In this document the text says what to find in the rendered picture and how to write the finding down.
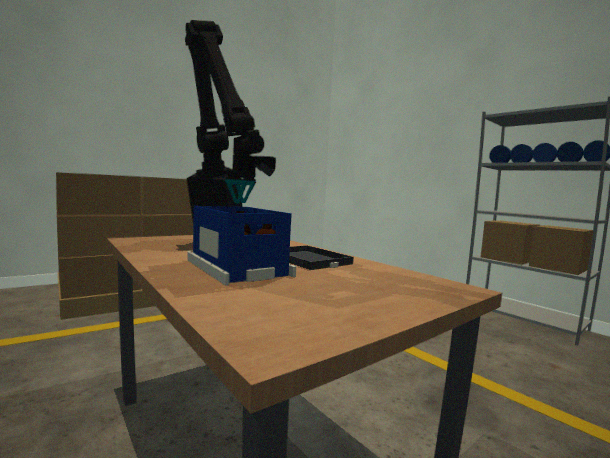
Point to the blue bottle crate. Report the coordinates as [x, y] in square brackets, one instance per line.
[218, 237]

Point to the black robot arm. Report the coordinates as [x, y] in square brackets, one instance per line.
[203, 45]

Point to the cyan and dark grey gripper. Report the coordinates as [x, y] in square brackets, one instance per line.
[240, 183]

